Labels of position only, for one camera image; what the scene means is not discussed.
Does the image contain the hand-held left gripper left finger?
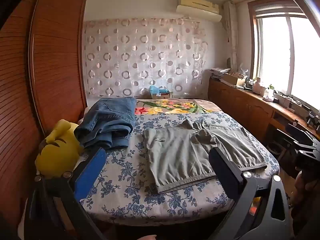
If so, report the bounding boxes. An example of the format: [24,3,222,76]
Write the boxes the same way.
[32,147,108,240]

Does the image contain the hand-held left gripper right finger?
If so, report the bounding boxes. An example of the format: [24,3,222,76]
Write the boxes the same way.
[209,147,292,240]

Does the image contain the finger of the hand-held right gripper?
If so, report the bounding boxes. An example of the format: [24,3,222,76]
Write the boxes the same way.
[294,140,320,162]

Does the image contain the grey pants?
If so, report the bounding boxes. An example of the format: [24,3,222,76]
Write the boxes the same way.
[143,119,268,194]

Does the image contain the black chair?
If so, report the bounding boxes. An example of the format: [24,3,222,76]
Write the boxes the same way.
[269,125,313,160]

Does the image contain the bed with blue floral sheet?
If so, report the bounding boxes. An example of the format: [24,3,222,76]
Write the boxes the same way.
[75,99,280,228]

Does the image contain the yellow plush toy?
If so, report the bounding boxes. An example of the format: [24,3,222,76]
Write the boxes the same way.
[34,119,84,179]

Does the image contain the blue jeans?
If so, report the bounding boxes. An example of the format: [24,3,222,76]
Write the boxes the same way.
[74,97,137,150]

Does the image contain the long wooden cabinet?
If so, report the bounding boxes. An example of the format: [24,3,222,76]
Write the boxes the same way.
[207,76,320,160]

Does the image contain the clear bottle with green cap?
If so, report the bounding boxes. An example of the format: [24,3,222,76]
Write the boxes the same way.
[265,84,275,100]

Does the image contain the white jug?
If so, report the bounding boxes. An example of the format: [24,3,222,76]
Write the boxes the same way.
[252,77,263,93]

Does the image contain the colourful floral blanket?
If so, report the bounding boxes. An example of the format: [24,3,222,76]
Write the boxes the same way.
[135,99,223,115]

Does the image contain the open cardboard box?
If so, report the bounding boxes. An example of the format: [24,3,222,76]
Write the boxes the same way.
[221,71,248,87]

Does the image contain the stack of papers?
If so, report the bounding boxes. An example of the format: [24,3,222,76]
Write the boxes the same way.
[209,67,232,79]

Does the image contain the wooden framed window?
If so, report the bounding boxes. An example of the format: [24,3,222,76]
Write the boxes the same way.
[247,0,320,110]

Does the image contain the wooden slatted wardrobe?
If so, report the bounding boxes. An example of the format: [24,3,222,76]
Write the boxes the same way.
[0,0,88,230]

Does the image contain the pale window curtain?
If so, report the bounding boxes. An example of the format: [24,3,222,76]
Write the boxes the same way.
[222,0,242,68]

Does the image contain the circle-patterned wall curtain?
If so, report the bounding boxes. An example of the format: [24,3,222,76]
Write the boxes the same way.
[82,17,213,99]

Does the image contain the wall air conditioner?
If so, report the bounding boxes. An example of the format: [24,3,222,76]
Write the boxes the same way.
[176,0,222,22]

